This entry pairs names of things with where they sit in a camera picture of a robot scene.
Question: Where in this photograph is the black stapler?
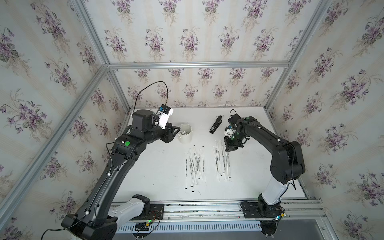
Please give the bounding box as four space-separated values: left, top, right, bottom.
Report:
209 115 223 134

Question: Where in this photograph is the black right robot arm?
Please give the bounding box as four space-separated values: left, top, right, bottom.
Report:
224 114 306 217

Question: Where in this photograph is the twelfth straw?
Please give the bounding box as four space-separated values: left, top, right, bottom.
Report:
189 148 196 187

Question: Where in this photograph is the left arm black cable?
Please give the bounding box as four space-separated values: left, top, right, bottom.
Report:
132 80 169 112

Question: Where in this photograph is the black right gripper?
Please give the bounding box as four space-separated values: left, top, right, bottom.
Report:
222 131 245 150

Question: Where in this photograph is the eleventh straw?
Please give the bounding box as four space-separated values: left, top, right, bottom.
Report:
202 146 206 181

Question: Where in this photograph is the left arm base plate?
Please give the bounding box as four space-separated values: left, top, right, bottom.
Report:
131 204 165 221

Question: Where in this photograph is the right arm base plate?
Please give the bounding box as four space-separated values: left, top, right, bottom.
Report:
240 201 285 219

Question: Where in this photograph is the aluminium mounting rail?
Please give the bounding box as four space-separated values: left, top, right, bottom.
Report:
107 198 327 226

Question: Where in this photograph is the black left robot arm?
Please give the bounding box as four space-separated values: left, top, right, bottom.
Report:
61 105 180 240

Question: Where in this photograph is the white straw cup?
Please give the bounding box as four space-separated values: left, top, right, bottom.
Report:
178 124 193 144

